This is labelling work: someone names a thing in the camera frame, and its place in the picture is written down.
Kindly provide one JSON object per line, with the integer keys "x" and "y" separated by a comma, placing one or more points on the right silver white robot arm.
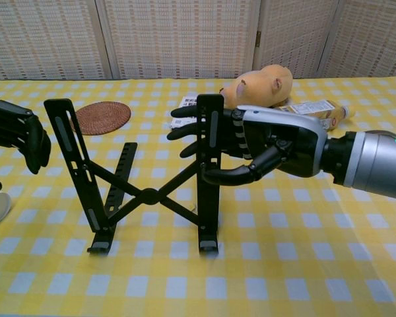
{"x": 376, "y": 165}

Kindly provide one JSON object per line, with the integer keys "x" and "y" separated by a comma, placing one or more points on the amber tea bottle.
{"x": 316, "y": 107}

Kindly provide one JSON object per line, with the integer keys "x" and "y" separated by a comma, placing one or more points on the card box with colourful grid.
{"x": 181, "y": 123}

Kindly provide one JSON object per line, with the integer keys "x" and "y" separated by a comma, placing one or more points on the orange plush toy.
{"x": 260, "y": 86}

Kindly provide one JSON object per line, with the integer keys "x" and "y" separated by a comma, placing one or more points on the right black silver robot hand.
{"x": 283, "y": 142}

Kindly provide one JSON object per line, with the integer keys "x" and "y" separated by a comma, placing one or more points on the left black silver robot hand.
{"x": 16, "y": 128}

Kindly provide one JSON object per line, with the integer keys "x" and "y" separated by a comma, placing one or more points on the round brown woven coaster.
{"x": 102, "y": 117}

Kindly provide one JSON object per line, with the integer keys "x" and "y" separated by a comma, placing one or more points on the brass screen hinge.
{"x": 258, "y": 38}

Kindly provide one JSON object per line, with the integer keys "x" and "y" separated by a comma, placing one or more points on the yellow checkered tablecloth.
{"x": 283, "y": 247}

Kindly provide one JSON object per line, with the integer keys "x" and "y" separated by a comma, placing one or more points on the woven bamboo folding screen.
{"x": 171, "y": 39}

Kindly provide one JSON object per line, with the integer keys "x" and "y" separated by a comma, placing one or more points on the black folding laptop stand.
{"x": 150, "y": 196}

